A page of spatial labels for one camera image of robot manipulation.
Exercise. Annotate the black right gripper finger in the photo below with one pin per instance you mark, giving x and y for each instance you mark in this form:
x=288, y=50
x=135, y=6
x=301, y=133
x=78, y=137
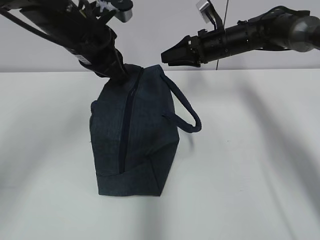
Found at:
x=179, y=53
x=178, y=63

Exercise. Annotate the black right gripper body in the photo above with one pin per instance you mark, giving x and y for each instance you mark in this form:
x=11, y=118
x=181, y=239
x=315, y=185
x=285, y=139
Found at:
x=195, y=49

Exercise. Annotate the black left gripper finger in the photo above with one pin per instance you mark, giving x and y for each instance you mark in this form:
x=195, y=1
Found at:
x=118, y=72

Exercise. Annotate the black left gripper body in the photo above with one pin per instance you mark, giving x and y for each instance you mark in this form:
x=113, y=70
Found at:
x=94, y=46

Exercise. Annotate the dark blue lunch bag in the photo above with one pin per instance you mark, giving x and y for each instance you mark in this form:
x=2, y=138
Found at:
x=134, y=132

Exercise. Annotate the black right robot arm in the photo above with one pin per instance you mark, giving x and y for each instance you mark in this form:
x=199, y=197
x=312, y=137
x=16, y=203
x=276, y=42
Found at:
x=279, y=29

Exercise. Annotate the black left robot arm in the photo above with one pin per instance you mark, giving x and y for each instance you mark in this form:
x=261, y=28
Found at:
x=52, y=20

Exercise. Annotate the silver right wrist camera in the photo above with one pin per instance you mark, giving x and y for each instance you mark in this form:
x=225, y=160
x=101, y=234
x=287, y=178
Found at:
x=209, y=14

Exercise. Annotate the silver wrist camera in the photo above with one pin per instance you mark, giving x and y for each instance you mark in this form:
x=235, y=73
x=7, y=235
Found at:
x=209, y=14
x=121, y=9

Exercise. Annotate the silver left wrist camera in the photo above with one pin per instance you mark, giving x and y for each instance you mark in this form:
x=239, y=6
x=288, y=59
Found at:
x=121, y=9

